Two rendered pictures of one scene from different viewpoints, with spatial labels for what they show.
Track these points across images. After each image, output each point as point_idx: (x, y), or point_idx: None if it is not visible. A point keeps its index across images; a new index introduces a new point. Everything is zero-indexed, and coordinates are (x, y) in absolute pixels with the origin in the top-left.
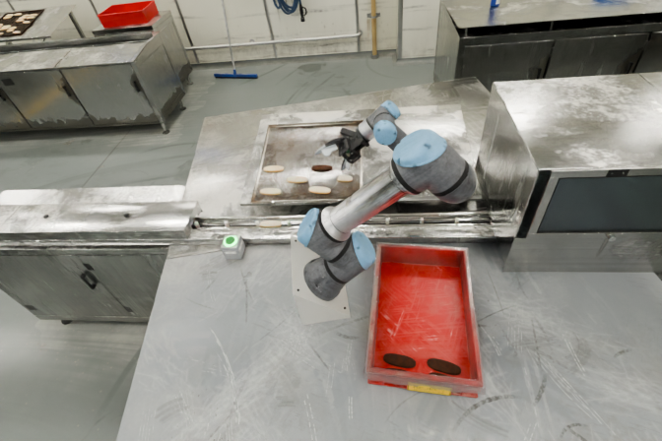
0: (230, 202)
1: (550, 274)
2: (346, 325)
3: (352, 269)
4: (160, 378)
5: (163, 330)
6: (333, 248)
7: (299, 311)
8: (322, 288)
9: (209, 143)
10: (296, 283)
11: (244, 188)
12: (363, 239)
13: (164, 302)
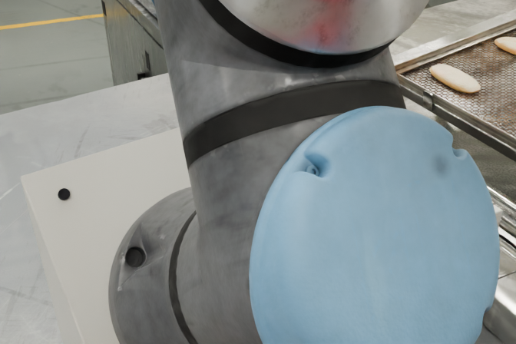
0: None
1: None
2: None
3: (219, 285)
4: None
5: (0, 131)
6: (200, 64)
7: (51, 295)
8: (128, 282)
9: (473, 8)
10: (88, 176)
11: (413, 49)
12: (427, 195)
13: (67, 107)
